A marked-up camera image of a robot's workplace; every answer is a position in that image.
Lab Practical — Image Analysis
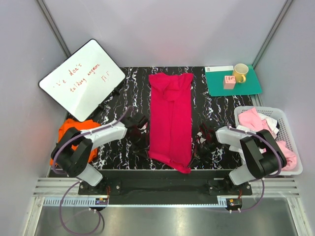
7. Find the pink t shirt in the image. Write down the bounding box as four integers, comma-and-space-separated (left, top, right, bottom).
237, 108, 297, 171

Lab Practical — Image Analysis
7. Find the pink cube block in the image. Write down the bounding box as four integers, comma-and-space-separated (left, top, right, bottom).
223, 75, 236, 90

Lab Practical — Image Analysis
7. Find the orange folded t shirt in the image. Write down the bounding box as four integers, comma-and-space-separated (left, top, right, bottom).
58, 118, 100, 163

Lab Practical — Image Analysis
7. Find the aluminium rail frame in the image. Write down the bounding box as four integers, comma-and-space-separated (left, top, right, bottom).
22, 177, 314, 236

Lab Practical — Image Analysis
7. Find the white t shirt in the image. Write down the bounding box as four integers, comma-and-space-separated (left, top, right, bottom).
228, 115, 280, 153

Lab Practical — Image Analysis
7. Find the white board with red writing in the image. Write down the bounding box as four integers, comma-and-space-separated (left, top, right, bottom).
38, 39, 126, 122

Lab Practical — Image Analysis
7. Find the green cutting mat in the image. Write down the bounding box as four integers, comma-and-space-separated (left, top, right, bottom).
204, 65, 262, 96

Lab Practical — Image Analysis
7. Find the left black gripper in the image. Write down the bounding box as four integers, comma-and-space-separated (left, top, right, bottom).
128, 131, 149, 158

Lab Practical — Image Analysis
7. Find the white plastic laundry basket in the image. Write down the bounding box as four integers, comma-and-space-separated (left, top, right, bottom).
233, 106, 304, 176

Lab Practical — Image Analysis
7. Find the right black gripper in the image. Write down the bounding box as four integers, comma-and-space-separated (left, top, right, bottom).
188, 140, 221, 170

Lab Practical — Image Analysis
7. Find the magenta t shirt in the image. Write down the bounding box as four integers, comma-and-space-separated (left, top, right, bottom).
148, 73, 193, 174

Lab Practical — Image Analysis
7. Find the yellow mug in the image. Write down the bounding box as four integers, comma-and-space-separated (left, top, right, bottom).
232, 63, 249, 83

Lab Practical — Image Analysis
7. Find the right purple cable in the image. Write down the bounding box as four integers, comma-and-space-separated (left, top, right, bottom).
227, 124, 283, 213

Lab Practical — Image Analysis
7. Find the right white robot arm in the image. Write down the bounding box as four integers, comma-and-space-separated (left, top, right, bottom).
189, 124, 287, 195

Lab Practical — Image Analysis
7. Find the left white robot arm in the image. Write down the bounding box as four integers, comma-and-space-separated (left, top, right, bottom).
51, 114, 149, 195

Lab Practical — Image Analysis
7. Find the purple cable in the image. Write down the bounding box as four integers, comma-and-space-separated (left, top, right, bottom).
227, 124, 283, 213
51, 105, 133, 234

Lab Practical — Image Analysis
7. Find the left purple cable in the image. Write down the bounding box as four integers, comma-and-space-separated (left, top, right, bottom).
51, 105, 133, 234

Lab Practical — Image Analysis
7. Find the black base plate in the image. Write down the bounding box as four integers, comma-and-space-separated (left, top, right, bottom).
78, 170, 252, 196

